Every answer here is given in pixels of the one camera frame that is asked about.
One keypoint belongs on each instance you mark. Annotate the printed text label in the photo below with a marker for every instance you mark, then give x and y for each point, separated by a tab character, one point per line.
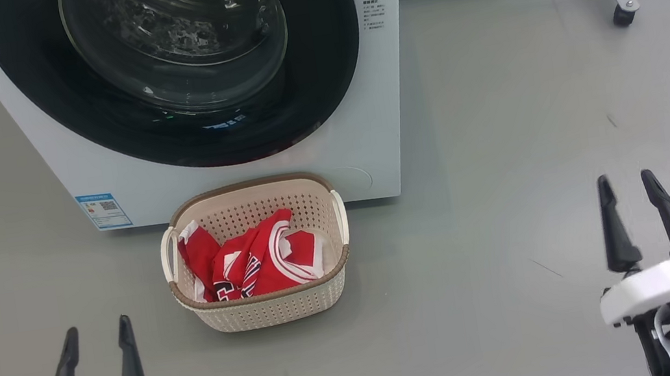
374	13

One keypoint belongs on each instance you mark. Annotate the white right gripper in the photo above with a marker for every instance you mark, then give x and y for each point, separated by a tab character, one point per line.
657	290

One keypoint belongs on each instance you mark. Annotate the red jersey with white trim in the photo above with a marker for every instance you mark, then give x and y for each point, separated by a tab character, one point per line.
273	262

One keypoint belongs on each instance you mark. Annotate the cream perforated laundry basket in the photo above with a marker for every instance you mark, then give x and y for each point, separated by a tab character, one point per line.
273	308

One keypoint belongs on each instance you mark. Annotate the blue energy label sticker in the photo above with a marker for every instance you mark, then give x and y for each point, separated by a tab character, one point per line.
104	210

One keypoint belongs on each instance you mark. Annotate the white front-load washing machine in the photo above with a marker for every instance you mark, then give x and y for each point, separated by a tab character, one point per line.
357	158

